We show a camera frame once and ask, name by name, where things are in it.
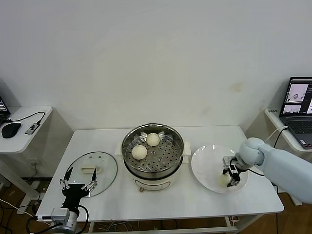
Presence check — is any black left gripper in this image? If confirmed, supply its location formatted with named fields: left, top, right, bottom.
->
left=59, top=167, right=98, bottom=209

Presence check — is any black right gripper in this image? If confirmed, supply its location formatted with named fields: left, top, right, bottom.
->
left=222, top=158, right=244, bottom=188

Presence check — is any white steamed baozi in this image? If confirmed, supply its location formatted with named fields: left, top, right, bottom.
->
left=132, top=145, right=148, bottom=160
left=146, top=133, right=161, bottom=147
left=218, top=175, right=231, bottom=187

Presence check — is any round glass pot lid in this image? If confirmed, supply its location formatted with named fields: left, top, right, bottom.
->
left=64, top=151, right=118, bottom=198

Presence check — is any perforated steel steamer basket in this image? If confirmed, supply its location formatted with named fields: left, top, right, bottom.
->
left=121, top=124, right=185, bottom=180

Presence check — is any round white plate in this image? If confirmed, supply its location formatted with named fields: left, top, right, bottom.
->
left=191, top=144, right=249, bottom=195

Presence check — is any grey usb hub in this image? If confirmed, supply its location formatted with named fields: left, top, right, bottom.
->
left=25, top=123, right=41, bottom=135

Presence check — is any white side table with label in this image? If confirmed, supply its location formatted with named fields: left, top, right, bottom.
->
left=244, top=108, right=312, bottom=207

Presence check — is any white electric cooker pot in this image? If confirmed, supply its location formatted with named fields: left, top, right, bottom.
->
left=114, top=140, right=191, bottom=193

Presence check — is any white side table with mouse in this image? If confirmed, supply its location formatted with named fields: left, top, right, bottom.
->
left=0, top=106, right=74, bottom=203

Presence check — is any grey open laptop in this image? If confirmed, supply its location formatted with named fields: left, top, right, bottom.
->
left=279, top=77, right=312, bottom=150

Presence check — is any black computer mouse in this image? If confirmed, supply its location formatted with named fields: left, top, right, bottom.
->
left=1, top=122, right=22, bottom=139

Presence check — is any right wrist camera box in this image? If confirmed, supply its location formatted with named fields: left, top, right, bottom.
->
left=222, top=156, right=236, bottom=169

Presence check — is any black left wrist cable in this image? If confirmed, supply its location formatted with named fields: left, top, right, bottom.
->
left=78, top=206, right=89, bottom=230

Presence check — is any white laptop cable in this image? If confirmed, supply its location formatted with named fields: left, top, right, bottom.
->
left=264, top=126, right=288, bottom=144

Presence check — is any white main table frame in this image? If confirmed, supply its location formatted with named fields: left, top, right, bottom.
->
left=87, top=214, right=266, bottom=234

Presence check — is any black usb hub cable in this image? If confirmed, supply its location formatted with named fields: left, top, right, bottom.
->
left=6, top=111, right=46, bottom=126

